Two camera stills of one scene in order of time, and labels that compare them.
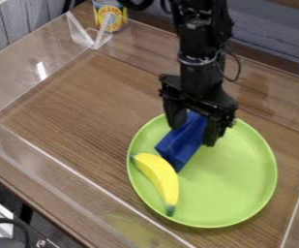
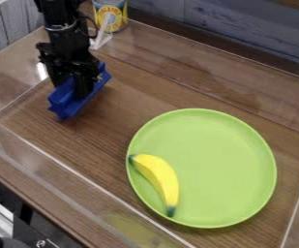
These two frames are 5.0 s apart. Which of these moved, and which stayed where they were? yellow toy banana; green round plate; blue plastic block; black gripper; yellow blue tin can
Moved: black gripper; blue plastic block
Stayed: green round plate; yellow blue tin can; yellow toy banana
